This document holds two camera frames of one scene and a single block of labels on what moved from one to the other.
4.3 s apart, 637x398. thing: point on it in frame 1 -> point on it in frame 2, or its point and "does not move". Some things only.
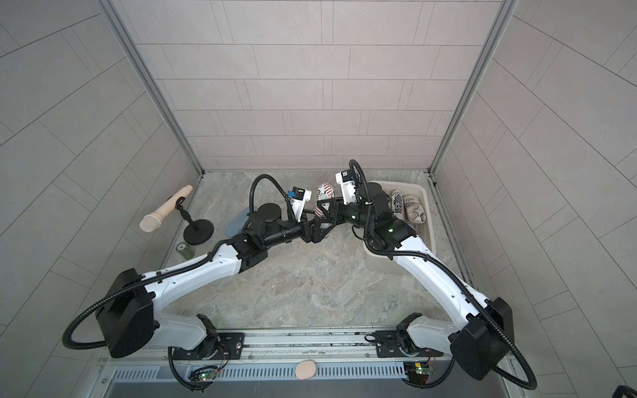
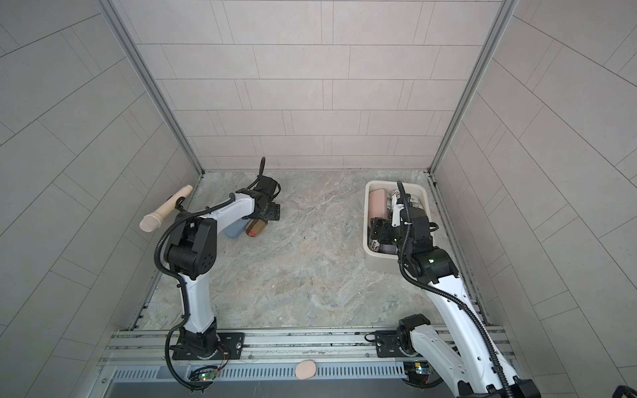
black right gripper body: [357, 215] -> [391, 235]
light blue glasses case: [236, 224] does not move
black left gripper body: [286, 232] -> [271, 212]
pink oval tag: [305, 369] does not move
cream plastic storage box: [383, 261] does not move
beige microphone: [152, 221] does not move
